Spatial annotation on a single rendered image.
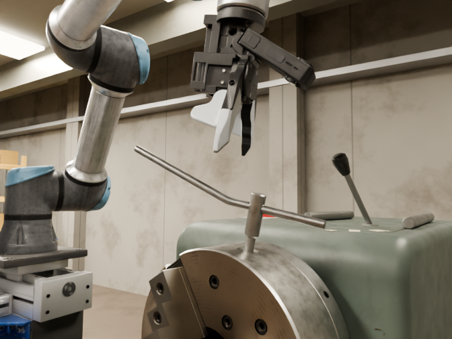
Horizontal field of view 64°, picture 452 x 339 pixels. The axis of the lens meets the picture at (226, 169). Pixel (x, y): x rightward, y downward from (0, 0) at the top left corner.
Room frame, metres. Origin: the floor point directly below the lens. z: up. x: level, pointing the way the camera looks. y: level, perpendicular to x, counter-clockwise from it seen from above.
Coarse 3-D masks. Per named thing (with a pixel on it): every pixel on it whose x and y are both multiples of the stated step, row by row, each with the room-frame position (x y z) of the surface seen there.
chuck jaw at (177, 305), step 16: (160, 272) 0.53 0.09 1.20; (176, 272) 0.55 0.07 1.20; (160, 288) 0.54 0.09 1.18; (176, 288) 0.53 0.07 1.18; (160, 304) 0.53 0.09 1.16; (176, 304) 0.52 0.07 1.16; (192, 304) 0.54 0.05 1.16; (160, 320) 0.50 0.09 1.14; (176, 320) 0.50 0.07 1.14; (192, 320) 0.52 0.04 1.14; (160, 336) 0.47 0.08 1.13; (176, 336) 0.49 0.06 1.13; (192, 336) 0.51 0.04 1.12
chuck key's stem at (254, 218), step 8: (256, 192) 0.53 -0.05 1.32; (256, 200) 0.52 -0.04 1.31; (264, 200) 0.52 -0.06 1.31; (256, 208) 0.52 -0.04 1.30; (248, 216) 0.52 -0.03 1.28; (256, 216) 0.52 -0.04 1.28; (248, 224) 0.52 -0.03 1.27; (256, 224) 0.52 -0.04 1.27; (248, 232) 0.52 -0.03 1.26; (256, 232) 0.52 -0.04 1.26; (248, 240) 0.53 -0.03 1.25; (248, 248) 0.53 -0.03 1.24
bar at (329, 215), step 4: (312, 212) 0.87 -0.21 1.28; (316, 212) 0.88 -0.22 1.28; (320, 212) 0.89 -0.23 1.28; (324, 212) 0.90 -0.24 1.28; (328, 212) 0.91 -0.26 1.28; (332, 212) 0.92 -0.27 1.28; (336, 212) 0.93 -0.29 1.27; (340, 212) 0.95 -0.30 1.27; (344, 212) 0.96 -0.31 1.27; (348, 212) 0.97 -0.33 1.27; (352, 212) 0.99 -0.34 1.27; (312, 216) 0.86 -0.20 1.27; (316, 216) 0.87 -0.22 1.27; (320, 216) 0.88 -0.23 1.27; (324, 216) 0.89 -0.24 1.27; (328, 216) 0.90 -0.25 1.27; (332, 216) 0.91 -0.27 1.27; (336, 216) 0.93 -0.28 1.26; (340, 216) 0.94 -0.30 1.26; (344, 216) 0.95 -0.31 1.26; (348, 216) 0.97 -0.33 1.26; (352, 216) 0.98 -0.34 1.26
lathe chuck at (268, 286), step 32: (192, 256) 0.55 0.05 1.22; (224, 256) 0.51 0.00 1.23; (256, 256) 0.52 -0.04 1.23; (192, 288) 0.55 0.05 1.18; (224, 288) 0.51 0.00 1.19; (256, 288) 0.47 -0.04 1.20; (288, 288) 0.48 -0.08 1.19; (224, 320) 0.51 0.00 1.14; (256, 320) 0.47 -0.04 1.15; (288, 320) 0.44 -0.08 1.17; (320, 320) 0.48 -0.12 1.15
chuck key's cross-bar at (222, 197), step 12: (144, 156) 0.60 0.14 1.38; (156, 156) 0.60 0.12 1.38; (168, 168) 0.58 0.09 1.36; (192, 180) 0.56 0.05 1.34; (216, 192) 0.55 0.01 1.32; (228, 204) 0.54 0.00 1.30; (240, 204) 0.53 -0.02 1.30; (276, 216) 0.51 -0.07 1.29; (288, 216) 0.50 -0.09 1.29; (300, 216) 0.50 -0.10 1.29; (324, 228) 0.49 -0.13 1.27
